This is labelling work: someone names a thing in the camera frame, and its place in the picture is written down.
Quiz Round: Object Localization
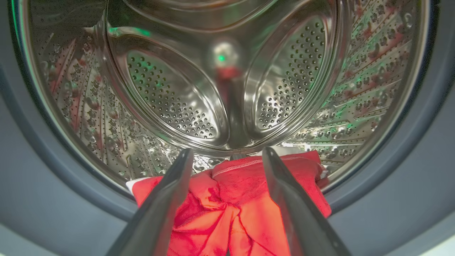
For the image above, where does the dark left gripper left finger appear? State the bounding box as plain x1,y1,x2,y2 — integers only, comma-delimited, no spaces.
107,149,194,256

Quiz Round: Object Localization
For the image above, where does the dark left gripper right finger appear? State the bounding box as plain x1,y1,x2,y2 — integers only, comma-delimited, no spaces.
262,147,352,256

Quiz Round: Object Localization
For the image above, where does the plain red garment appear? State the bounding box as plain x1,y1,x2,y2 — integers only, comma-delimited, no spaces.
126,150,332,256

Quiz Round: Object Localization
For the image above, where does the grey rubber door gasket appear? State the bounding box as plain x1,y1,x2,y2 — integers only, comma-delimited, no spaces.
0,0,455,256

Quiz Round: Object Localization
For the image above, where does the steel washing machine drum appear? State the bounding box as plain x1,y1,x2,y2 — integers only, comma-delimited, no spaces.
21,0,427,192

